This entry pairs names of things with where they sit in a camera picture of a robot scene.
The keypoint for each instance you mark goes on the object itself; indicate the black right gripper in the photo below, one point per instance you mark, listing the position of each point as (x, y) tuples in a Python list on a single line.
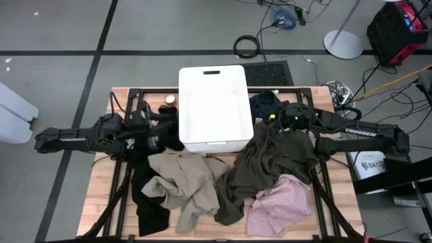
[(297, 116)]

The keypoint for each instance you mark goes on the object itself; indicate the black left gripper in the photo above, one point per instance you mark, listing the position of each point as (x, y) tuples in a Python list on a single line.
[(145, 128)]

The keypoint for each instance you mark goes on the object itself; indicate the black garment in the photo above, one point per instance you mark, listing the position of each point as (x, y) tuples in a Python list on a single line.
[(148, 209), (168, 109)]

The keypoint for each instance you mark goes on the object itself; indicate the navy blue garment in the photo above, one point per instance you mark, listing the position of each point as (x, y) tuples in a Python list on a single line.
[(265, 103)]

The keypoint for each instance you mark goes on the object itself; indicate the olive green sweatshirt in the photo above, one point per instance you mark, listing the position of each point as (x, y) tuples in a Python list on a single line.
[(270, 155)]

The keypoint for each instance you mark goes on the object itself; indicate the beige garment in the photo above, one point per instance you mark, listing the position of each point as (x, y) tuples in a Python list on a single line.
[(182, 179)]

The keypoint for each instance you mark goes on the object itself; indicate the pink garment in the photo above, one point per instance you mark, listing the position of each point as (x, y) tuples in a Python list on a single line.
[(280, 209)]

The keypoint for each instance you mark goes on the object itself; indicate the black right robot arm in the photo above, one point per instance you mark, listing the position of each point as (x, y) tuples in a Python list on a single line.
[(364, 131)]

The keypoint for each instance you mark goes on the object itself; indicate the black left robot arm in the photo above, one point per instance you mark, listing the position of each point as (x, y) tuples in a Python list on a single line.
[(74, 138)]

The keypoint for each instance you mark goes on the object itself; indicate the white perforated laundry basket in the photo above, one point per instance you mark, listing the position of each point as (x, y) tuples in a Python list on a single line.
[(216, 108)]

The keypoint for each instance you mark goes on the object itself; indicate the white power strip bundle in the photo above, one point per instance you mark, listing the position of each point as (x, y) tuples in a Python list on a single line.
[(342, 96)]

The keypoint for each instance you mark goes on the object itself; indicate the black perforated floor mat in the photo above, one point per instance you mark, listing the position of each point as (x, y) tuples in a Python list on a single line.
[(268, 73)]

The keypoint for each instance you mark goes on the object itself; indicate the white round stand base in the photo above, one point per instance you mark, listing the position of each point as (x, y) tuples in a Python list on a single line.
[(342, 44)]

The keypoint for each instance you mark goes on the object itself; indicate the white printed cardboard box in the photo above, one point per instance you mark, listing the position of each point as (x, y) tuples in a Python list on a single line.
[(368, 165)]

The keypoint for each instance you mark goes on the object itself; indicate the black power strip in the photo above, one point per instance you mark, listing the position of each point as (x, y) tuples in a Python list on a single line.
[(300, 15)]

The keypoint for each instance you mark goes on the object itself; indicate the black and red case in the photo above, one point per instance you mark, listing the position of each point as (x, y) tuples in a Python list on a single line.
[(388, 33)]

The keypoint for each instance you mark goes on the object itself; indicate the black equipment stand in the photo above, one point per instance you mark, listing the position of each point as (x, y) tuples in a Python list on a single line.
[(405, 175)]

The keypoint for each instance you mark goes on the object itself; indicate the white furniture piece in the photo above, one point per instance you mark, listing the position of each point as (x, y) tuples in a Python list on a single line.
[(13, 114)]

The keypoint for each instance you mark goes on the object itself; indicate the black metal table frame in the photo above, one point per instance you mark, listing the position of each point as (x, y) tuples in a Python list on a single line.
[(152, 90)]

